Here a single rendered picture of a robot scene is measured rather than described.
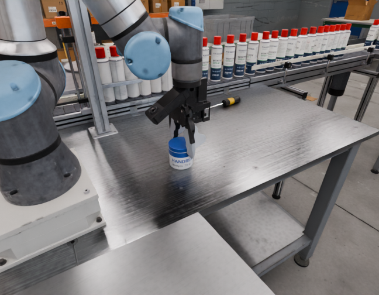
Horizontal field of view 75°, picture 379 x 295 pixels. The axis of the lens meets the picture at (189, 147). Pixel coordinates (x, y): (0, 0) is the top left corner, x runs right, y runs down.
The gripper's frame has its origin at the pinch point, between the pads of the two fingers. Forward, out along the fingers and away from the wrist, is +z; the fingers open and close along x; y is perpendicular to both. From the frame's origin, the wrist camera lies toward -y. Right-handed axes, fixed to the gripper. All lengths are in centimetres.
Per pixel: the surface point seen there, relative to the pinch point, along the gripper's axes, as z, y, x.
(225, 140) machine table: 4.8, 19.1, 2.3
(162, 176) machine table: 4.7, -7.7, -2.5
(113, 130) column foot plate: 4.4, -10.1, 30.0
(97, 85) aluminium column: -12.6, -12.3, 30.3
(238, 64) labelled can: -7, 60, 41
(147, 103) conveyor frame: 1.9, 8.8, 40.1
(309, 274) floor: 88, 62, -25
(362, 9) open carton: -9, 522, 200
